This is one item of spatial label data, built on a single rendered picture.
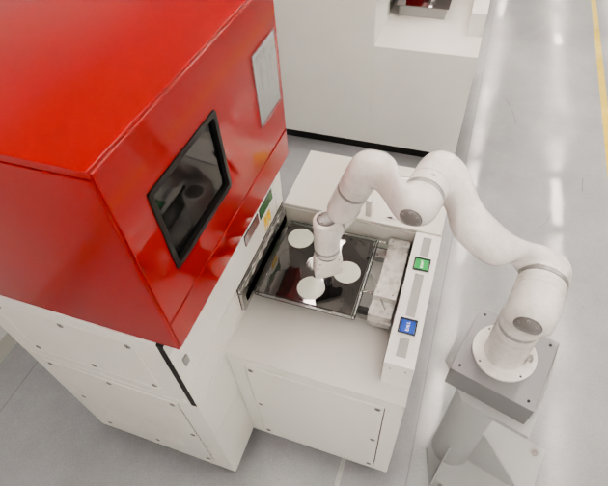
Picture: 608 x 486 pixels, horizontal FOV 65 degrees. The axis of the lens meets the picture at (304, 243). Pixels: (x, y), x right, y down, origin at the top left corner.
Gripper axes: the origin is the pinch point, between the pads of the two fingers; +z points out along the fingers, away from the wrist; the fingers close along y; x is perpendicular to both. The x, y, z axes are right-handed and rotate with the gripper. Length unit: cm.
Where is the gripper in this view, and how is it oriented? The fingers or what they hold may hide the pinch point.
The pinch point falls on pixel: (327, 279)
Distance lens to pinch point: 170.5
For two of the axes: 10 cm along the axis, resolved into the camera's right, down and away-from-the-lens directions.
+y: 9.5, -2.6, 1.5
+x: -3.0, -7.2, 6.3
